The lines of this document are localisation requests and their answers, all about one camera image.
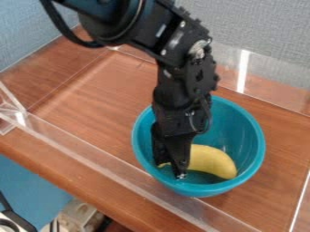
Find black chair part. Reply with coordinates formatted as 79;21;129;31
0;191;37;232

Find clear acrylic barrier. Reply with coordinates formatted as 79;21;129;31
0;82;260;232
212;43;310;119

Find white power strip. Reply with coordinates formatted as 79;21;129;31
48;198;105;232

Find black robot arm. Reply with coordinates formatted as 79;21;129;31
52;0;219;179

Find yellow toy banana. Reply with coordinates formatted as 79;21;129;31
156;143;239;180

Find clear acrylic front barrier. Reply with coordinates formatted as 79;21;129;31
0;82;260;232

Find black cable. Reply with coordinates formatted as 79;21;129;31
39;0;107;49

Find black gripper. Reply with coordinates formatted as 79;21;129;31
151;92;212;179

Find blue plastic bowl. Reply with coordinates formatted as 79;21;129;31
132;96;266;198

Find clear acrylic back barrier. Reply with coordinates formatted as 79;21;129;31
212;43;310;119

